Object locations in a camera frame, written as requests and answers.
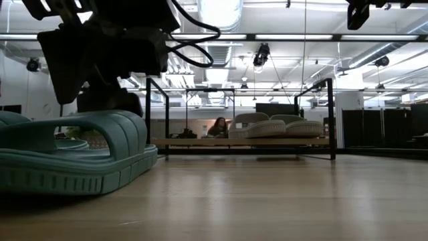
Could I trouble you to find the green plant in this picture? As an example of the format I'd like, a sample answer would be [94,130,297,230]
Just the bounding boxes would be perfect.
[65,126,110,150]

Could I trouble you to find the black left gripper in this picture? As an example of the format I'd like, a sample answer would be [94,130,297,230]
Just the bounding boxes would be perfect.
[37,0,181,118]

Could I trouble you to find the black frame wooden shelf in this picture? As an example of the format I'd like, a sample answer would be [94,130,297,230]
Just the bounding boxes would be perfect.
[145,78,337,161]

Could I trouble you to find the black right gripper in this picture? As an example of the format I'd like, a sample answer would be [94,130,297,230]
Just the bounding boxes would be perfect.
[346,0,415,30]

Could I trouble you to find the black monitor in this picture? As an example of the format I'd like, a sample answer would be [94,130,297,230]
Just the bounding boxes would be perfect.
[255,102,301,116]

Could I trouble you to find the green rubber slide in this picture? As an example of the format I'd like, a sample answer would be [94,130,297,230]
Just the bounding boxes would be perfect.
[0,110,158,195]
[0,110,90,151]

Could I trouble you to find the black background station frame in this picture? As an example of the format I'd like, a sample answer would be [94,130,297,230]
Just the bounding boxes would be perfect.
[185,87,236,140]

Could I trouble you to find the white room column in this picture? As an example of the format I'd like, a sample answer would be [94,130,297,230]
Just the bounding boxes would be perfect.
[335,90,364,149]

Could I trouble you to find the silver round ceiling duct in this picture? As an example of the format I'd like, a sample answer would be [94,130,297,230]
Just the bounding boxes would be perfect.
[197,0,244,33]

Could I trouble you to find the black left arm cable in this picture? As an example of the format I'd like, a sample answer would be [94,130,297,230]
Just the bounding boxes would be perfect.
[167,0,221,68]

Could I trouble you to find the person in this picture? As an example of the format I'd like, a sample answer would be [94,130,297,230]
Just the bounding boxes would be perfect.
[206,116,230,139]

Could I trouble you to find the white rubber slide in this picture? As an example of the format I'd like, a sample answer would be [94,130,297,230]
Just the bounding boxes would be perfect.
[269,114,324,139]
[228,112,288,140]

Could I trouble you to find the black hanging ceiling lamp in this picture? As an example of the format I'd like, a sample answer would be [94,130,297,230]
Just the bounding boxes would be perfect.
[252,42,271,74]

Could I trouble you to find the black round ceiling fixture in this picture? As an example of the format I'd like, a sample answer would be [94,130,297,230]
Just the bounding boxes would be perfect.
[374,55,391,68]
[26,57,41,73]

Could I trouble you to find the black room divider panels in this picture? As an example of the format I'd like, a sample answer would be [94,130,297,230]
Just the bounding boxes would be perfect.
[341,102,428,150]

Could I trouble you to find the white ceiling pipes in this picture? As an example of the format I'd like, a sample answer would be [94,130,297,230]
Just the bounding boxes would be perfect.
[167,50,197,88]

